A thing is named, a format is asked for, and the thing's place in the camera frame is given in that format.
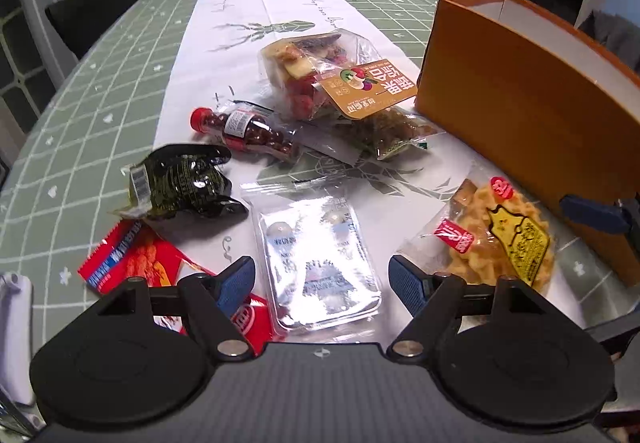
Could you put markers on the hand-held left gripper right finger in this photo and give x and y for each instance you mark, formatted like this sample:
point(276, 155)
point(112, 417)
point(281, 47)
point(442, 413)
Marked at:
point(407, 288)

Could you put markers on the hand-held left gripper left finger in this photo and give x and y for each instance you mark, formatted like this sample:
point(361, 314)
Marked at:
point(237, 280)

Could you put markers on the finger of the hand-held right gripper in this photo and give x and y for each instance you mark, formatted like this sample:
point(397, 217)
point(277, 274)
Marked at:
point(592, 214)

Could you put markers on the silver white snack packet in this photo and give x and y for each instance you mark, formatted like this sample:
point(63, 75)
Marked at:
point(315, 263)

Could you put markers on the yellow waffle packet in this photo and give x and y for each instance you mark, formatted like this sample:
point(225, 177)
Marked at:
point(500, 243)

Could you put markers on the red snack packet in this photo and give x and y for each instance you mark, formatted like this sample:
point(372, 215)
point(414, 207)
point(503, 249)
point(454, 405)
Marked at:
point(140, 258)

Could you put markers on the orange cardboard box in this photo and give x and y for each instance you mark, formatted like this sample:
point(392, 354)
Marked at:
point(500, 98)

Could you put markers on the mixed dried fruit bag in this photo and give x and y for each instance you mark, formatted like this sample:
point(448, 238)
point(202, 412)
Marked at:
point(300, 73)

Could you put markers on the dark green snack packet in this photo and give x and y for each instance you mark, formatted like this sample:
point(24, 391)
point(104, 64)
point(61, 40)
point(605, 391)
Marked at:
point(185, 178)

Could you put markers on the small cola bottle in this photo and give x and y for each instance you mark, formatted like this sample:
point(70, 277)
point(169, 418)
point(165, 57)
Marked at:
point(245, 128)

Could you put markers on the clear raisin packet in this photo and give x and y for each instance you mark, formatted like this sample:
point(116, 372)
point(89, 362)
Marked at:
point(390, 130)

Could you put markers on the white deer print table runner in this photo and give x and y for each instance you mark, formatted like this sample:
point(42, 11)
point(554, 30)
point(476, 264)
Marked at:
point(240, 58)

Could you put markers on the white plastic object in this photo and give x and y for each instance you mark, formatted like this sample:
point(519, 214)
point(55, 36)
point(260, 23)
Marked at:
point(15, 333)

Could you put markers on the green checked tablecloth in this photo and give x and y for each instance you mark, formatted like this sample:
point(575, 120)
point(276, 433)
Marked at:
point(100, 88)

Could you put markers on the black chair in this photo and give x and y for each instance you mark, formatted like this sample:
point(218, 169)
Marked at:
point(95, 3)

